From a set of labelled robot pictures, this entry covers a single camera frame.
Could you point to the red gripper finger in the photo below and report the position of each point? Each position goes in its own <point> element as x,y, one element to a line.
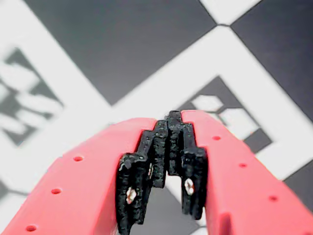
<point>239,191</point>
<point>73,186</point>

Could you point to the black white checkerboard marker mat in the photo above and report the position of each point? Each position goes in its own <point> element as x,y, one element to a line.
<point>122,49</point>

